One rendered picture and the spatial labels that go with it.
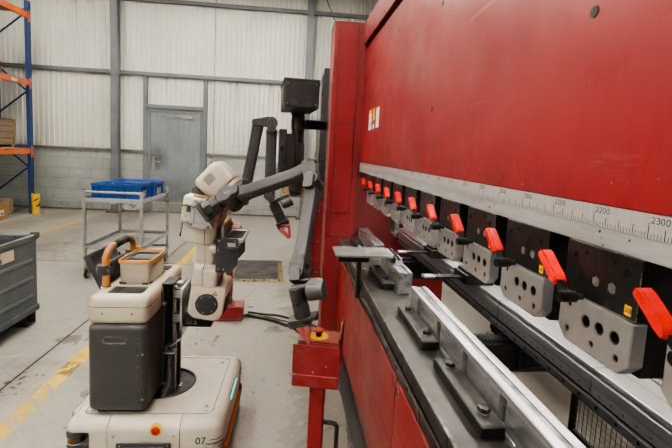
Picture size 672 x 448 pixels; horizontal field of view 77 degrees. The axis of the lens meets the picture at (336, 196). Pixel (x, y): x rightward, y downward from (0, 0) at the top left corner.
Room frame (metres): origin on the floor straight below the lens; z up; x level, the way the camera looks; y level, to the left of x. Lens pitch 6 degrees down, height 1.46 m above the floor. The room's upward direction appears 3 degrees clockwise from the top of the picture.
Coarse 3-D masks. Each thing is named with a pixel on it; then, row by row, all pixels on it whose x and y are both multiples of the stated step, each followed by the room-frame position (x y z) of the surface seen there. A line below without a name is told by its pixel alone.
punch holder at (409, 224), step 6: (408, 192) 1.64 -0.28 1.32; (414, 192) 1.56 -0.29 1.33; (420, 192) 1.54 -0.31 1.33; (420, 198) 1.54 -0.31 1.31; (408, 204) 1.62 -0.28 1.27; (408, 210) 1.61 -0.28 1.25; (408, 216) 1.60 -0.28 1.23; (402, 222) 1.68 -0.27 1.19; (408, 222) 1.60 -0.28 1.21; (414, 222) 1.54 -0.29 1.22; (408, 228) 1.59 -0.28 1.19; (414, 228) 1.54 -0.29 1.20
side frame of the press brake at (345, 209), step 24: (336, 24) 2.80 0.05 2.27; (360, 24) 2.82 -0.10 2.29; (336, 48) 2.80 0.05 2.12; (360, 48) 2.82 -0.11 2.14; (336, 72) 2.81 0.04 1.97; (360, 72) 2.82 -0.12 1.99; (336, 96) 2.81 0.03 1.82; (360, 96) 2.82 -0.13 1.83; (336, 120) 2.81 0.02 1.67; (360, 120) 2.83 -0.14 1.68; (336, 144) 2.81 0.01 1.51; (360, 144) 2.83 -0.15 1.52; (336, 168) 2.81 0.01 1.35; (336, 192) 2.81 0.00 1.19; (360, 192) 2.83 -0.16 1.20; (336, 216) 2.81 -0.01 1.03; (360, 216) 2.83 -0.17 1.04; (384, 216) 2.85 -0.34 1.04; (336, 240) 2.81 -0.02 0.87; (384, 240) 2.85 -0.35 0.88; (336, 264) 2.81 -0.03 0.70; (336, 288) 2.81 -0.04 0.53; (432, 288) 2.89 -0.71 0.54
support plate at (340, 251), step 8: (336, 248) 2.00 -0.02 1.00; (344, 248) 2.00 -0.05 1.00; (352, 248) 2.01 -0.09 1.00; (384, 248) 2.05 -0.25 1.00; (336, 256) 1.87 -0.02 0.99; (344, 256) 1.87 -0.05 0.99; (352, 256) 1.87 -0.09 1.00; (360, 256) 1.88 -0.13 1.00; (368, 256) 1.88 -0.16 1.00; (376, 256) 1.89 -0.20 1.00; (384, 256) 1.89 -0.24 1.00; (392, 256) 1.90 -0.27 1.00
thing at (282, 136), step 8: (280, 136) 2.88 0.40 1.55; (288, 136) 2.92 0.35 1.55; (280, 144) 2.88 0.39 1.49; (288, 144) 2.92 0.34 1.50; (280, 152) 2.89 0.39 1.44; (288, 152) 2.92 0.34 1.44; (280, 160) 2.89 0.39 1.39; (288, 160) 2.93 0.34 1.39; (280, 168) 2.89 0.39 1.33; (288, 168) 2.93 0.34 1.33
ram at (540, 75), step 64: (448, 0) 1.36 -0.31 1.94; (512, 0) 0.96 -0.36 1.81; (576, 0) 0.74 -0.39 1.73; (640, 0) 0.60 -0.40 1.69; (384, 64) 2.23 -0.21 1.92; (448, 64) 1.31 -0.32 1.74; (512, 64) 0.93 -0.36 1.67; (576, 64) 0.72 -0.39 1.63; (640, 64) 0.59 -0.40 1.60; (384, 128) 2.14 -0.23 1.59; (448, 128) 1.27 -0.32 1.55; (512, 128) 0.91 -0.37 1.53; (576, 128) 0.70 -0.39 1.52; (640, 128) 0.58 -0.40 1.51; (448, 192) 1.23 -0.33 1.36; (576, 192) 0.69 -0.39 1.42; (640, 192) 0.56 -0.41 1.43; (640, 256) 0.55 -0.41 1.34
